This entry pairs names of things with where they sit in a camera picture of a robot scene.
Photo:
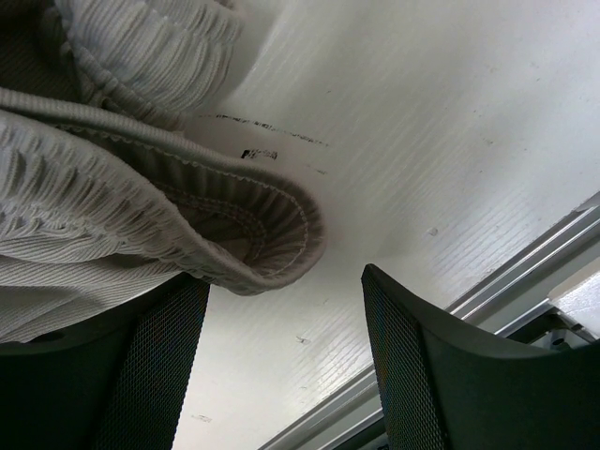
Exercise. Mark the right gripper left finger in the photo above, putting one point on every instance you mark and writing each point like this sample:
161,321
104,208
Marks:
114,381

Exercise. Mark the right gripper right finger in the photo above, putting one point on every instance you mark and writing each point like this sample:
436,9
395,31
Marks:
446,384

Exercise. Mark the grey trousers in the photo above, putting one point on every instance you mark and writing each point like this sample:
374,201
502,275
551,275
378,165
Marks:
102,195

